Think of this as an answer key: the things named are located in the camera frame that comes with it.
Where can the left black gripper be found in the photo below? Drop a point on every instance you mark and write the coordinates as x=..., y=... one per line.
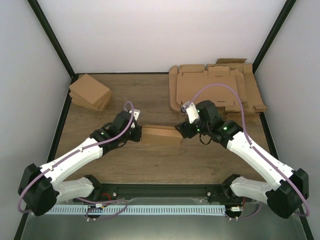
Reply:
x=137, y=137

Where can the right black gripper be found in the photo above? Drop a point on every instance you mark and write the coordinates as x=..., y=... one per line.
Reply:
x=185, y=131

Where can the brown cardboard box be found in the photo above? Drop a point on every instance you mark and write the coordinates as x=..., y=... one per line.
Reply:
x=161, y=135

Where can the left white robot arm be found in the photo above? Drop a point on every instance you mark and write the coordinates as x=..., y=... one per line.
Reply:
x=42, y=187

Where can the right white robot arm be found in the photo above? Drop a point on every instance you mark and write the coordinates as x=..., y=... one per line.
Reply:
x=283, y=188

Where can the pile of flat cardboard blanks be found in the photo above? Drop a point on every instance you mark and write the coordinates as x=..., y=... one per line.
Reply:
x=229, y=83

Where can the stack of folded cardboard boxes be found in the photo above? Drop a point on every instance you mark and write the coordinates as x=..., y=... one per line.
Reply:
x=89, y=93

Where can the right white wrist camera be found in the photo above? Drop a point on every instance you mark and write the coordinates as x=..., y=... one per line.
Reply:
x=190, y=109

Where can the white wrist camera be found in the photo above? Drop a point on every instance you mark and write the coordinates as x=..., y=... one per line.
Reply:
x=190, y=109
x=136, y=114

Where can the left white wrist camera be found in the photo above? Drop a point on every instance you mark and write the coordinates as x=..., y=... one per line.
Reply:
x=136, y=114

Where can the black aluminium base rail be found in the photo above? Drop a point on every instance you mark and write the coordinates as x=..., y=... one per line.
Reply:
x=213, y=193

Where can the light blue slotted cable duct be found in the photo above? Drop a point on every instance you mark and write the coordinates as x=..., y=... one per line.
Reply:
x=206, y=210

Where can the black frame post right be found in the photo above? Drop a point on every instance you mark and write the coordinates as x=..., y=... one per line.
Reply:
x=277, y=25

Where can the black frame post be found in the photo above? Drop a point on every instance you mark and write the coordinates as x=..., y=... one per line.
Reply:
x=42, y=19
x=277, y=25

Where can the black frame post left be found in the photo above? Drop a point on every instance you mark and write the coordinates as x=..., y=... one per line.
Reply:
x=42, y=19

